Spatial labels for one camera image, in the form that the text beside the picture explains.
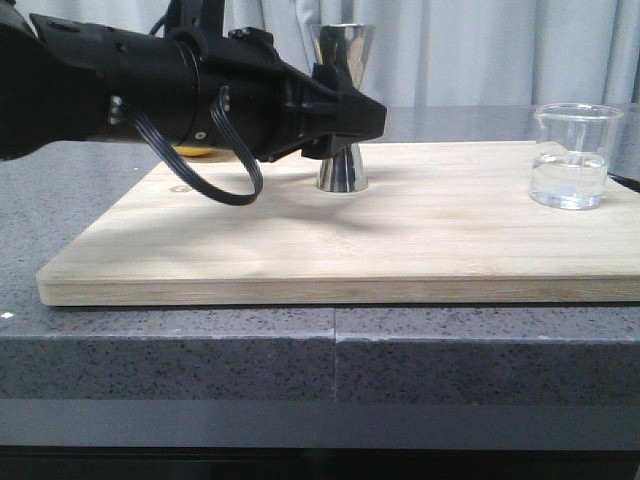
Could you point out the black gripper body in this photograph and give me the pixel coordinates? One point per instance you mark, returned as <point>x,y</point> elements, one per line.
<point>274,108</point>

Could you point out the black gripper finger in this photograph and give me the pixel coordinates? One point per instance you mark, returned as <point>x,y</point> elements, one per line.
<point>321,122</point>
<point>332,77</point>

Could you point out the steel double jigger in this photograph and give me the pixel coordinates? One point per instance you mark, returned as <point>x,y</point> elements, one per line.
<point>346,46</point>

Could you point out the light wooden cutting board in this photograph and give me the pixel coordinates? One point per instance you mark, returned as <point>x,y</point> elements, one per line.
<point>438,223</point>

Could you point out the yellow lemon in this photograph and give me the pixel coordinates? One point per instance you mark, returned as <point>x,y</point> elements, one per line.
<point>201,154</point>

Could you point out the grey curtain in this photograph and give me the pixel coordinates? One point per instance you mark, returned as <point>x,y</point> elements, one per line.
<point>471,53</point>

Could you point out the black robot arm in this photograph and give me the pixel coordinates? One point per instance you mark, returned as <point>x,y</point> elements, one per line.
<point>58,78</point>

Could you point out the clear glass beaker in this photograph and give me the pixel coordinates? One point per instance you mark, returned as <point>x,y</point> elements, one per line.
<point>574,145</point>

